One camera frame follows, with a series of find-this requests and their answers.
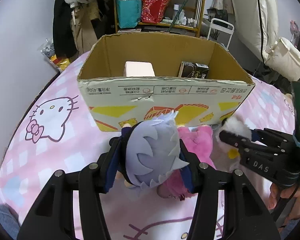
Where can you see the wooden bookshelf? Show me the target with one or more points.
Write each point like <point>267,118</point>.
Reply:
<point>166,15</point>

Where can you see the green mop pole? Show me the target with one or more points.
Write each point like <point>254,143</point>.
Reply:
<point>176,17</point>

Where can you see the silver hair plush doll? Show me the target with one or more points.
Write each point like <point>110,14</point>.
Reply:
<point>151,151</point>

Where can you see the black coat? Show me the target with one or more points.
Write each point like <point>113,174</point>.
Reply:
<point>63,39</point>

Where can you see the white metal cart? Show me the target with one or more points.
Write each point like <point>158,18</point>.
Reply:
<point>217,26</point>

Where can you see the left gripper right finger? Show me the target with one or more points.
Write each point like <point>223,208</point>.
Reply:
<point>245,214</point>

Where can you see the white panda plush toy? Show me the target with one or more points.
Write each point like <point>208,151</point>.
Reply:
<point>225,154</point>

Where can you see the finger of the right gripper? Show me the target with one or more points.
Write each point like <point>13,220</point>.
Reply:
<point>234,140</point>

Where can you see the pink hello kitty bedsheet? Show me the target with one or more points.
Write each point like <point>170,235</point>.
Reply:
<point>28,165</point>

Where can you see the red gift bag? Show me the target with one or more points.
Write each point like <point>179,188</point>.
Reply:
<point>153,10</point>

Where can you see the person's right hand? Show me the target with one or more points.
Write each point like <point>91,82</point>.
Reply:
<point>293,203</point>

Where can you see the pink swirl plush toy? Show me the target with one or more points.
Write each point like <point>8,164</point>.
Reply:
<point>138,69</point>

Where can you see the teal bag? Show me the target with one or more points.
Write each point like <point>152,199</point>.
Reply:
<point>128,13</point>

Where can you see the cardboard box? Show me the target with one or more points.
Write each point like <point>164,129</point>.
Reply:
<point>115,100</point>

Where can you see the small black box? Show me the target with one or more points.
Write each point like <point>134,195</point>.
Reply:
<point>193,70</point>

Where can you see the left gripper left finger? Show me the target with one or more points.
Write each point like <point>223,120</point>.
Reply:
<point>52,216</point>

